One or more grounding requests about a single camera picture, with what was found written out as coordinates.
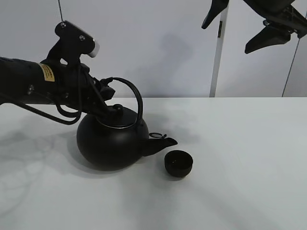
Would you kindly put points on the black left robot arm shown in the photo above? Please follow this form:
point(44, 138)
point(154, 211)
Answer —
point(51, 82)

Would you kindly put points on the small black teacup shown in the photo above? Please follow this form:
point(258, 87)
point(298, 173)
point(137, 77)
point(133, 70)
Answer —
point(178, 163)

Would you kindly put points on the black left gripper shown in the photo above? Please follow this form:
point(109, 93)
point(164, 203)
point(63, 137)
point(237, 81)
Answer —
point(77, 89)

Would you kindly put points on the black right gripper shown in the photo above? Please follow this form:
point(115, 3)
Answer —
point(281, 19)

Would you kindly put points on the black round teapot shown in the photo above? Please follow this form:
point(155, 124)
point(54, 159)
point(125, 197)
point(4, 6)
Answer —
point(114, 142)

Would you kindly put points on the white vertical wall post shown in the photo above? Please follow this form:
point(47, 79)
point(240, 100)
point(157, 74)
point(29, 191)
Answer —
point(218, 51)

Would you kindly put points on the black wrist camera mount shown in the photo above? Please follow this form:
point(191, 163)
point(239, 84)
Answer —
point(73, 42)

